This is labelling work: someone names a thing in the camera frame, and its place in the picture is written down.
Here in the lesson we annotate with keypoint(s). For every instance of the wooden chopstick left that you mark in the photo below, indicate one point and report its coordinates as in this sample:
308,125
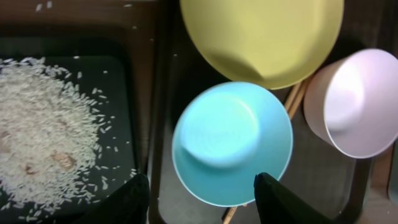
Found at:
288,104

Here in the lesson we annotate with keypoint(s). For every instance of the brown serving tray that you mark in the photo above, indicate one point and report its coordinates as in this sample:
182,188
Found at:
336,185

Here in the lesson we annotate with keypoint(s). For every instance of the yellow plate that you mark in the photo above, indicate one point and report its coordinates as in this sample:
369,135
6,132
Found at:
272,43

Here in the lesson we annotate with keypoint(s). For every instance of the wooden chopstick right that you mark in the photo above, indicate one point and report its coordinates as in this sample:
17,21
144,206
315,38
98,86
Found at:
300,96

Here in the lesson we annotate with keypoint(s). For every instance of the pink white bowl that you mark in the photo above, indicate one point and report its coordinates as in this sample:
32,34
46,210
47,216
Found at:
352,104

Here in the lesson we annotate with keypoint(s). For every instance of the wooden chopstick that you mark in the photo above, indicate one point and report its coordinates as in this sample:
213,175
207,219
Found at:
288,104
300,96

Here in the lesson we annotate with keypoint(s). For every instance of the blue bowl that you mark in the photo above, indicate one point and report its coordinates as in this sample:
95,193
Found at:
225,136

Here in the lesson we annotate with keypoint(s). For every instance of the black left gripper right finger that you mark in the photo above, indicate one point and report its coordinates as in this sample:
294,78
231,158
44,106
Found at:
278,205

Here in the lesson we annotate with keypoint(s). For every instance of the pile of rice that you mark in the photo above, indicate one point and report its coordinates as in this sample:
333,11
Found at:
49,139

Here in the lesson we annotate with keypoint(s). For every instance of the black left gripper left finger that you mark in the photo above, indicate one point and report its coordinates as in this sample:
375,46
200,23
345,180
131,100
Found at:
128,205

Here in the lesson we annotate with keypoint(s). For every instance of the black waste tray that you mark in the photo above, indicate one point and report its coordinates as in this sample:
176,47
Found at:
102,70

